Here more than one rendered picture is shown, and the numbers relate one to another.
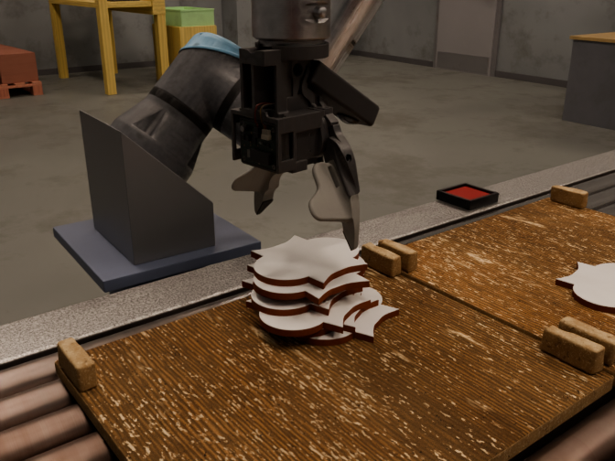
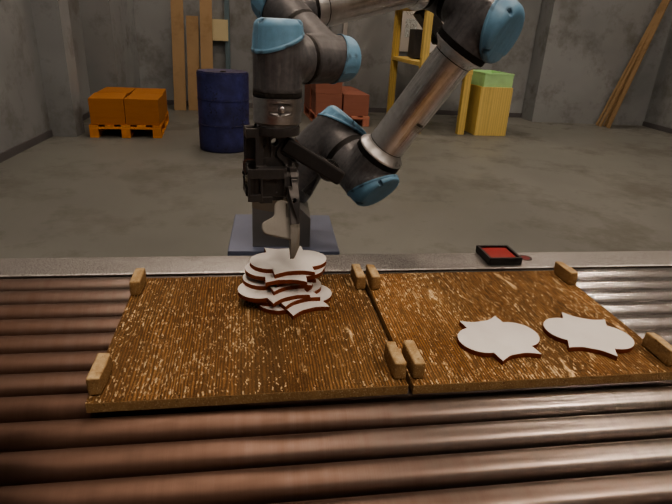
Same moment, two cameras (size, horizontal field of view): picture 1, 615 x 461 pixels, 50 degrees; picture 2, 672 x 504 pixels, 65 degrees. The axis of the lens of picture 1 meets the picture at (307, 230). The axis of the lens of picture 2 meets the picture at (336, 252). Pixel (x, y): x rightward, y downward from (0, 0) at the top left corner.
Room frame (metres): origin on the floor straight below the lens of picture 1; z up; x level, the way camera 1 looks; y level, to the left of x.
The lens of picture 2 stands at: (-0.05, -0.47, 1.37)
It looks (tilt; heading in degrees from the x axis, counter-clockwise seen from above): 23 degrees down; 27
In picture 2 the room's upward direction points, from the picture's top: 3 degrees clockwise
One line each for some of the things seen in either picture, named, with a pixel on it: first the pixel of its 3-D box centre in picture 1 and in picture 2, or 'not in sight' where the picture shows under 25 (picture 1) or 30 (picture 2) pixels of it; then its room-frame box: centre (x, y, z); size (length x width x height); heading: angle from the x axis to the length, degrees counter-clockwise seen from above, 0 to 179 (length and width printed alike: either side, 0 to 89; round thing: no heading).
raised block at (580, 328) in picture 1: (588, 340); (413, 358); (0.56, -0.28, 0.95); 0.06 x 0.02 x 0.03; 37
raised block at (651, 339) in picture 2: not in sight; (660, 348); (0.80, -0.59, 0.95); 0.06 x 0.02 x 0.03; 37
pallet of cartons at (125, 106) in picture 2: not in sight; (131, 110); (4.95, 5.27, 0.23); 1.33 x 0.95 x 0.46; 35
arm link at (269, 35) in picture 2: not in sight; (279, 58); (0.65, 0.01, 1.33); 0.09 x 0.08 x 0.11; 164
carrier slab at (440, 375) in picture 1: (329, 375); (252, 327); (0.54, -0.02, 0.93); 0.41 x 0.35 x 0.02; 128
